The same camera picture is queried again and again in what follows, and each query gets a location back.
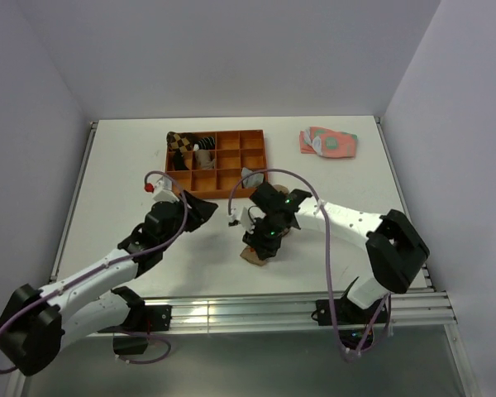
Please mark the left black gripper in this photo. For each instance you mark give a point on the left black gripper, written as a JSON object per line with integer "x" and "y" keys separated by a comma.
{"x": 200, "y": 211}

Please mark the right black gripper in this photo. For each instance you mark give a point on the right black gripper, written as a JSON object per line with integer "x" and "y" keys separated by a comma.
{"x": 264, "y": 249}

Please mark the grey ankle sock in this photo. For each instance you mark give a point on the grey ankle sock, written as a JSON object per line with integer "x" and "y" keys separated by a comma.
{"x": 251, "y": 179}

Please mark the argyle beige orange sock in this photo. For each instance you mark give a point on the argyle beige orange sock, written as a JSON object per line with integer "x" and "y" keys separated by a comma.
{"x": 248, "y": 254}

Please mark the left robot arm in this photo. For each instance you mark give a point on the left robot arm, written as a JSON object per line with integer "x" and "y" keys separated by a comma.
{"x": 37, "y": 324}

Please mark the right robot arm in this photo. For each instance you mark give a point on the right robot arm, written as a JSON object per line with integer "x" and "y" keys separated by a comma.
{"x": 395, "y": 250}

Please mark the black sock in tray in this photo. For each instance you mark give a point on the black sock in tray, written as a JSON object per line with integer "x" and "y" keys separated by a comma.
{"x": 179, "y": 161}

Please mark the beige rolled sock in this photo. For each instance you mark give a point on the beige rolled sock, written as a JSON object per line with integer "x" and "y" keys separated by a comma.
{"x": 204, "y": 159}

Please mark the brown checkered rolled sock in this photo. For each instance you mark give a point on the brown checkered rolled sock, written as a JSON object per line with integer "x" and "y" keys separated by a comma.
{"x": 180, "y": 141}

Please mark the black white striped sock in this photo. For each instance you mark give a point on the black white striped sock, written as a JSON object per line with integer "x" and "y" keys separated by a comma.
{"x": 207, "y": 143}

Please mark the orange compartment tray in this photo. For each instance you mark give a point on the orange compartment tray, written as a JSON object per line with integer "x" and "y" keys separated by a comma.
{"x": 234, "y": 150}

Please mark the pink green sock pair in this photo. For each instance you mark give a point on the pink green sock pair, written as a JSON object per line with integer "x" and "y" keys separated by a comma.
{"x": 327, "y": 143}

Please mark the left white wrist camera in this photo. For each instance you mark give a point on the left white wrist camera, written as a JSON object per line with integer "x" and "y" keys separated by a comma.
{"x": 161, "y": 190}

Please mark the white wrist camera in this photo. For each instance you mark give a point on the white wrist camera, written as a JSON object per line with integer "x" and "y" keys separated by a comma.
{"x": 241, "y": 217}
{"x": 161, "y": 190}

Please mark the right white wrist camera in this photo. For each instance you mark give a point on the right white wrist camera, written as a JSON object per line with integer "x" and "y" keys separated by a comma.
{"x": 241, "y": 217}

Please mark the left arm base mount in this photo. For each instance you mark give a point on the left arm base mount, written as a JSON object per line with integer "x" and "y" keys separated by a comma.
{"x": 156, "y": 318}

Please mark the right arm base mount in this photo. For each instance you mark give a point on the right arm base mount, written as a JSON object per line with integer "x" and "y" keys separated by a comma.
{"x": 347, "y": 313}

